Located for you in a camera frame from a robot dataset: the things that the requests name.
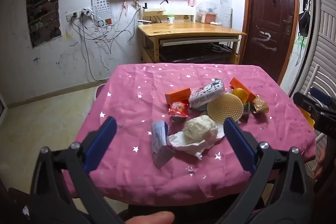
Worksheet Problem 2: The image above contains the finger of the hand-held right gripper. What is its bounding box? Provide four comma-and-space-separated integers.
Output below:
293, 92, 330, 116
310, 87, 332, 107

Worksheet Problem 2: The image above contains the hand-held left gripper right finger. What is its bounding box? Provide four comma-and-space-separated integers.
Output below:
214, 117, 314, 224

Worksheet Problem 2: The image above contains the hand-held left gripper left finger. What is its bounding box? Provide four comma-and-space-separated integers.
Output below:
30, 116, 124, 224

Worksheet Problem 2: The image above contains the cream round bristle brush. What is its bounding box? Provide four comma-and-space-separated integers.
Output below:
207, 94, 246, 124

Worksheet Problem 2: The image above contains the white paper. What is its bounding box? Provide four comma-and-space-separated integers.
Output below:
168, 114, 225, 159

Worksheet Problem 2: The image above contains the brown wrapper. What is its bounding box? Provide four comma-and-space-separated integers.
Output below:
251, 96, 270, 115

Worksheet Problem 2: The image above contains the yellow plastic cup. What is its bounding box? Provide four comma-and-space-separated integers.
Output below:
231, 88, 249, 104

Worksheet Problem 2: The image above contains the pale purple carton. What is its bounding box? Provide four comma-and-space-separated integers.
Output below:
151, 120, 176, 169

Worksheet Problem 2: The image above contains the white patterned tissue pack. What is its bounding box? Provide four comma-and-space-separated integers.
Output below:
188, 78, 225, 108

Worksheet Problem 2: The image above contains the orange cardboard box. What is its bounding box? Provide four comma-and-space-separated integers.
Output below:
165, 88, 192, 104
230, 77, 257, 104

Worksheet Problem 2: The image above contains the red snack packet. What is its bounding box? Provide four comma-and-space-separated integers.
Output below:
168, 100, 190, 118

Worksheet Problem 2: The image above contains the person's right hand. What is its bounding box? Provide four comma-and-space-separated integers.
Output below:
314, 147, 328, 180

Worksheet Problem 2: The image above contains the person's left hand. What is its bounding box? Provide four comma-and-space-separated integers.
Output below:
123, 211, 175, 224

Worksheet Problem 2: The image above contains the pink star-print tablecloth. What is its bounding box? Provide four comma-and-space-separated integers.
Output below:
63, 63, 317, 207

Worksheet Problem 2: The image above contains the small black hanging bag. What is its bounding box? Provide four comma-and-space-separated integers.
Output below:
299, 10, 312, 37

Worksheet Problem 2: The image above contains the white louvered shutter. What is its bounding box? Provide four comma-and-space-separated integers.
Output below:
306, 0, 336, 94

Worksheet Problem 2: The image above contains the dark brown door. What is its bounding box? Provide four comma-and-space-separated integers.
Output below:
244, 0, 300, 83

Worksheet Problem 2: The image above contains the wooden desk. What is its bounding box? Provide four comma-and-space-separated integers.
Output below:
136, 7, 247, 65

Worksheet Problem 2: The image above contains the clear plastic container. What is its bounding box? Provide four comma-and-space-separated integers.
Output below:
197, 1, 232, 24

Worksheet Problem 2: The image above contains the metal door handle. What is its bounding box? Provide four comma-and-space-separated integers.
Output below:
283, 15, 293, 36

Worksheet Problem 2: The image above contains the tangle of black cables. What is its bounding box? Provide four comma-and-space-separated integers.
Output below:
70, 10, 143, 83

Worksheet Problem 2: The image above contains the white wall socket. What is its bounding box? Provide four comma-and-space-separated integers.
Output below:
66, 7, 96, 22

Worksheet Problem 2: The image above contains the dark wall niche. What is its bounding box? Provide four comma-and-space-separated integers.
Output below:
26, 0, 62, 48

